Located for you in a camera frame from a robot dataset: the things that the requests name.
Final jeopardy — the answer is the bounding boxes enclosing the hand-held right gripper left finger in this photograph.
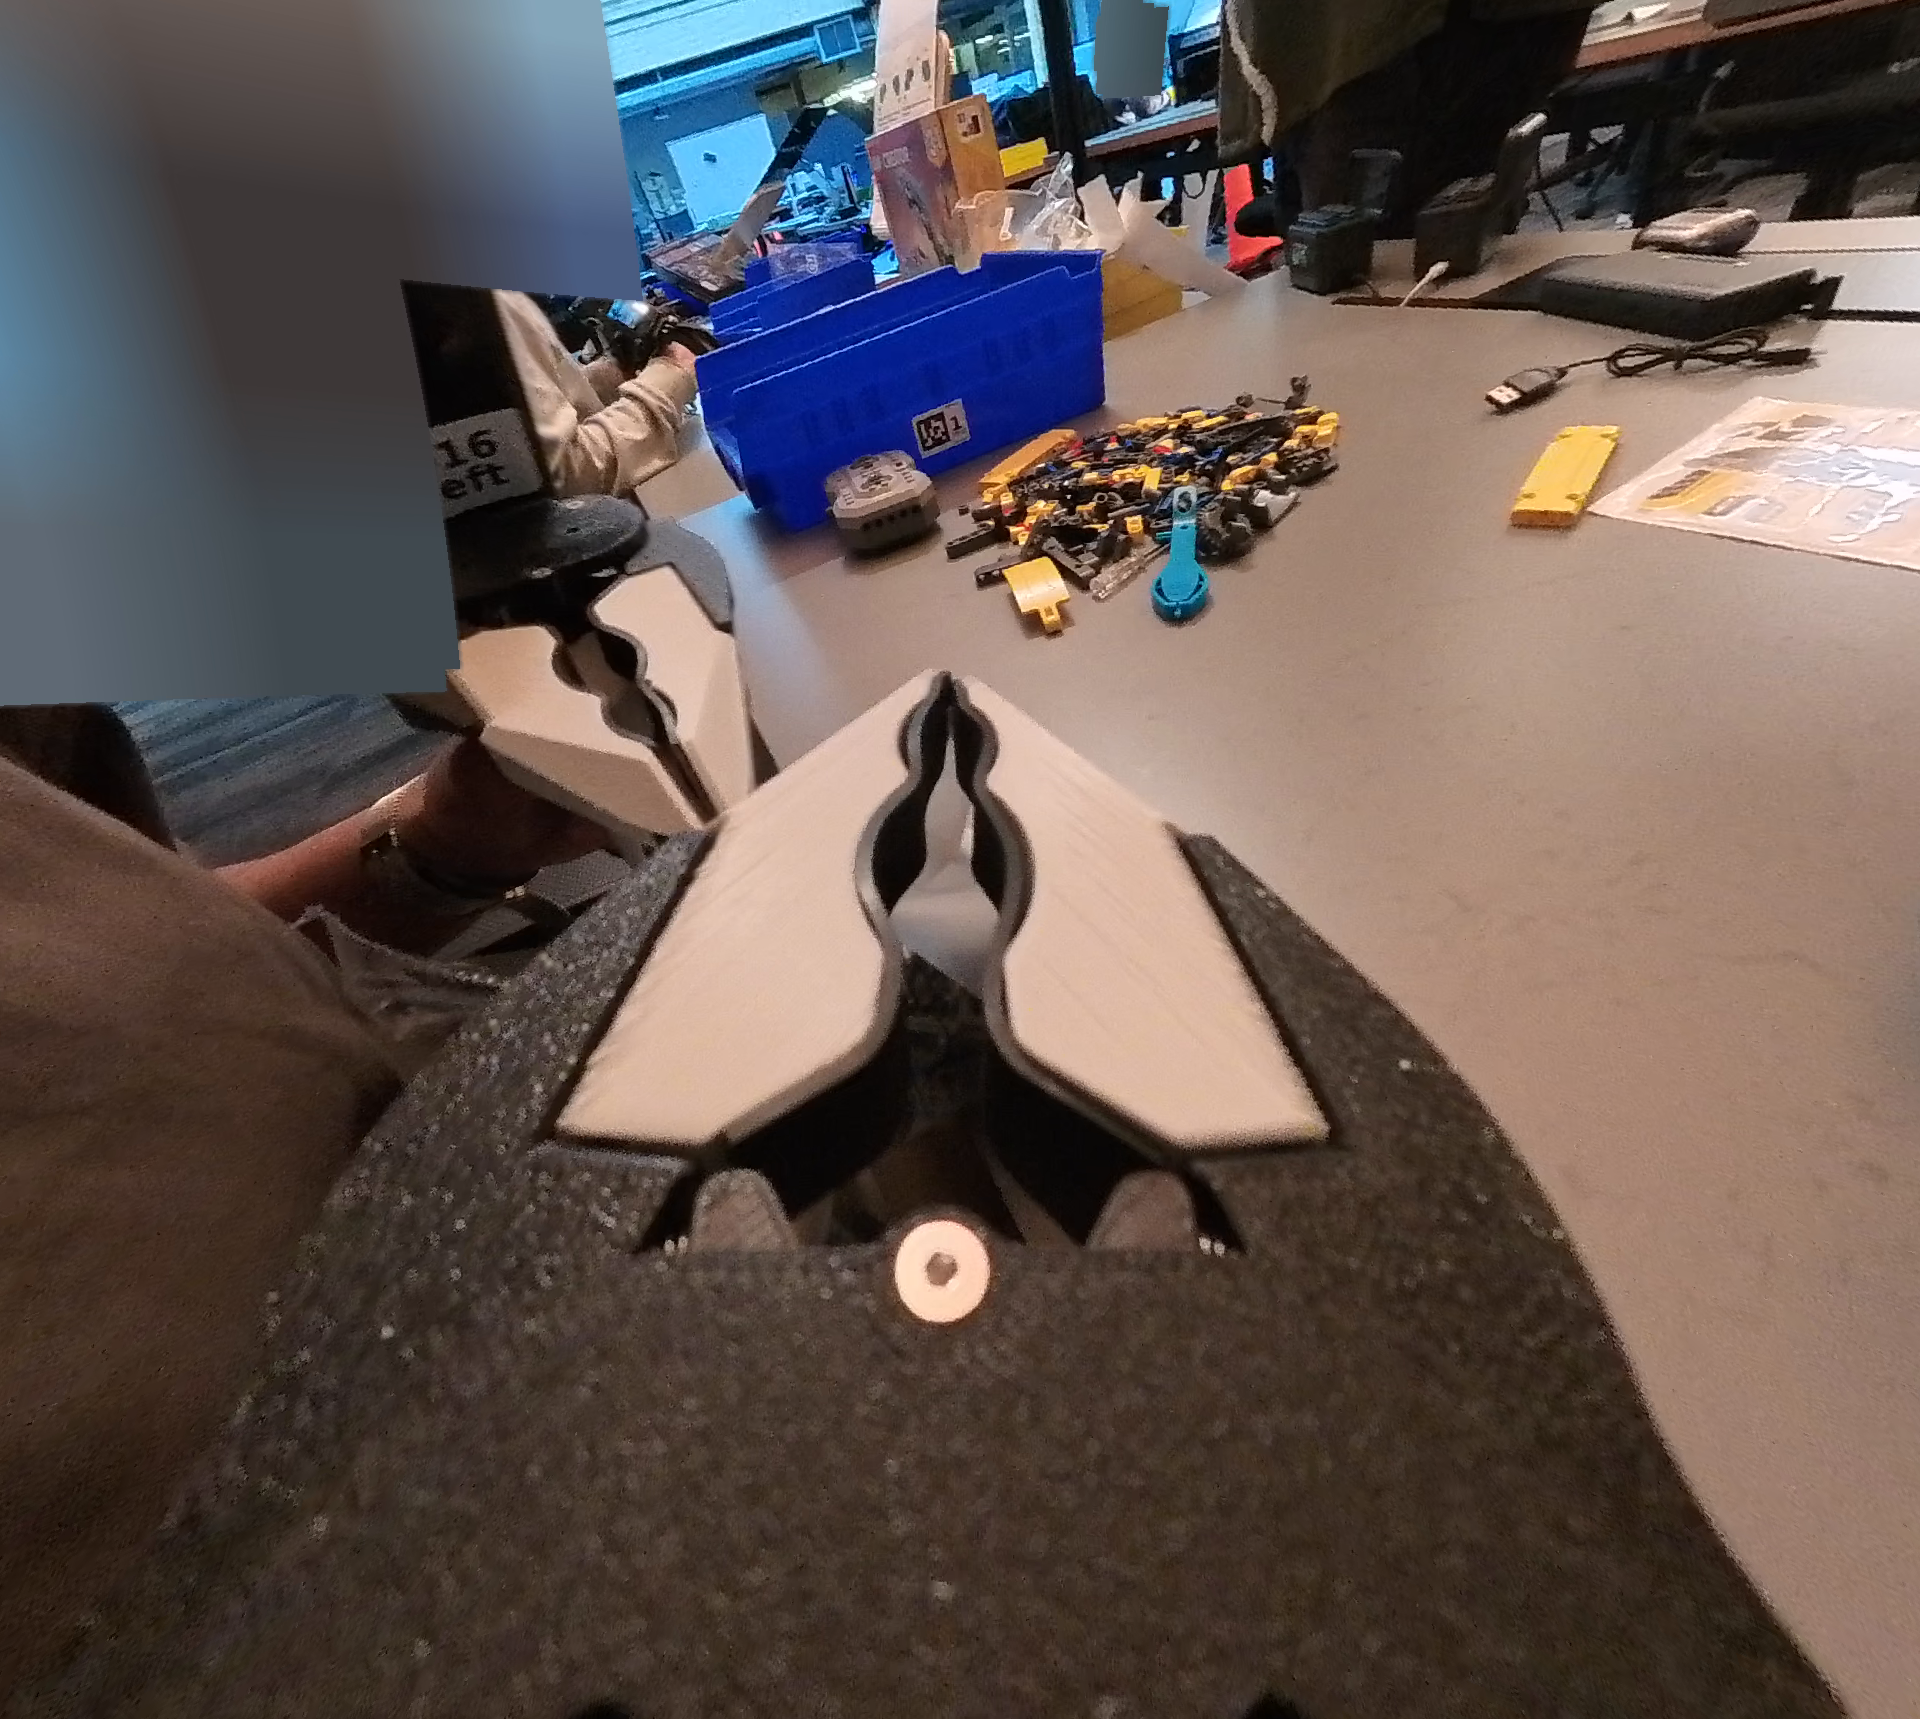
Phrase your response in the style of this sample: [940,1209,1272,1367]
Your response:
[553,669,959,1145]

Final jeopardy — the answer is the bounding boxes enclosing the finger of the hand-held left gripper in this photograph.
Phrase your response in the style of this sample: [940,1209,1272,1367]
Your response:
[592,533,767,821]
[446,623,709,857]

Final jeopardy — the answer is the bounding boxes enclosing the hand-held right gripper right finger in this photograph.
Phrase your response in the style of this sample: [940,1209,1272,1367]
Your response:
[951,673,1334,1157]

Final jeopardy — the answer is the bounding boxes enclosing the white plastic bag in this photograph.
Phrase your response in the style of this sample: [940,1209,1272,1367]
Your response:
[895,803,1010,1001]

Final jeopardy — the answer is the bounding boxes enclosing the person's left hand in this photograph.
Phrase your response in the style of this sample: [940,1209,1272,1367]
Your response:
[407,737,649,899]

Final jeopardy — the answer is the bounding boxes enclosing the silver wristwatch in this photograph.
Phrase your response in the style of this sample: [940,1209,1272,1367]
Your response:
[360,781,444,887]

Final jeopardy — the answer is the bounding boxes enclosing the grey toy motor block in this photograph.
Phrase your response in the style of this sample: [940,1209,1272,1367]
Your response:
[822,451,943,555]

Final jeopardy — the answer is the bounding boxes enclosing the blue plastic bin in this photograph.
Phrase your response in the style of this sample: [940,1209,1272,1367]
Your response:
[694,249,1109,535]

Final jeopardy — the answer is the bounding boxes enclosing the blue brick separator tool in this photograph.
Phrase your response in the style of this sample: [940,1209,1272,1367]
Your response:
[1151,491,1214,623]

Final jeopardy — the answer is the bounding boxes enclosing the cardboard toy box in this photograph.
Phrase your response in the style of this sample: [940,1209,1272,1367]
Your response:
[864,93,1004,281]

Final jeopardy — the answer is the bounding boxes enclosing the pile of toy brick parts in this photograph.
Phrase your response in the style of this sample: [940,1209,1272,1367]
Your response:
[947,375,1342,633]

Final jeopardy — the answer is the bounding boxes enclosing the yellow box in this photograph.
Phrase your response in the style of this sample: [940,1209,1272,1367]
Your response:
[1102,255,1188,341]

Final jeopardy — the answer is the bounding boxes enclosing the crumpled clear plastic bags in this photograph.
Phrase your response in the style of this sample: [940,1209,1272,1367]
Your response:
[996,151,1247,303]

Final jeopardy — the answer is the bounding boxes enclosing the yellow toy brick panel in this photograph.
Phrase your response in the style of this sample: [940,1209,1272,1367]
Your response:
[1509,425,1621,527]

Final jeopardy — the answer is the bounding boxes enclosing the black charger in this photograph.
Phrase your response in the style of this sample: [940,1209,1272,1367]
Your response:
[1285,207,1374,293]
[1416,113,1547,277]

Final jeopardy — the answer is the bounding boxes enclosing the yellow and black sticker sheet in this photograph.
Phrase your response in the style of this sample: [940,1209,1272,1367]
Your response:
[1590,395,1920,573]

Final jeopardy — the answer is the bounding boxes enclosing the black flat device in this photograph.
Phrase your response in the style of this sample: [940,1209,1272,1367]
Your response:
[1535,255,1844,341]

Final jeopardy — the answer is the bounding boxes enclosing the black USB cable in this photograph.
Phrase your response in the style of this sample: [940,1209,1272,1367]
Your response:
[1484,341,1809,413]

